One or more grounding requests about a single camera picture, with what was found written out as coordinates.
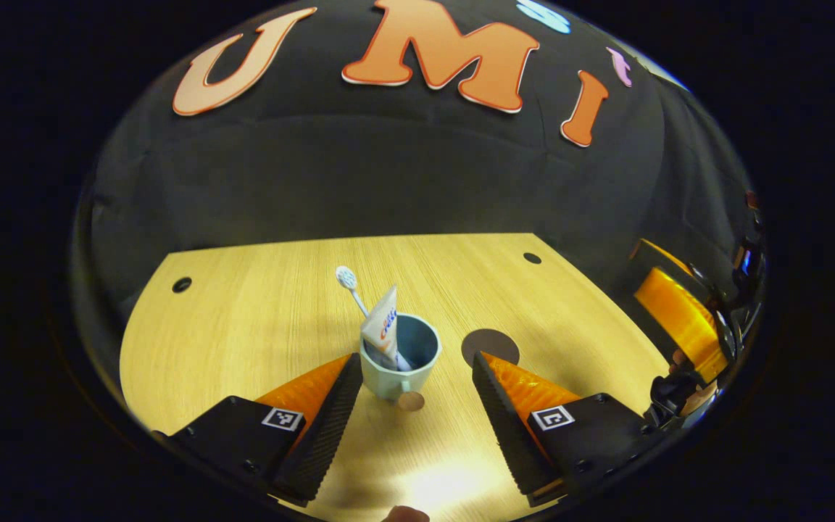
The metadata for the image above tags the wooden desktop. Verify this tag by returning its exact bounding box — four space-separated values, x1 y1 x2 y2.
119 233 672 522

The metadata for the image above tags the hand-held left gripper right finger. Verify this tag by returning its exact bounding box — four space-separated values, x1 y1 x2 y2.
471 352 668 507

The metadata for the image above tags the pale blue cup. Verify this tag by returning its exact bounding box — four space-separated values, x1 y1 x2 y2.
359 313 442 413

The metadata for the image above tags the dark round coaster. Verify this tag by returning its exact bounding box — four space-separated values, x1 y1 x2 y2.
461 328 520 368

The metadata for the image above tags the white toothbrush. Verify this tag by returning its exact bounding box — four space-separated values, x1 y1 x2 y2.
336 265 412 372

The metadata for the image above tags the white toothpaste tube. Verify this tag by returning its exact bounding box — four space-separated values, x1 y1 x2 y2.
360 285 400 370

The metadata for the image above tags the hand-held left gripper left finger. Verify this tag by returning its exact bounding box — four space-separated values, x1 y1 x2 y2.
153 353 364 507

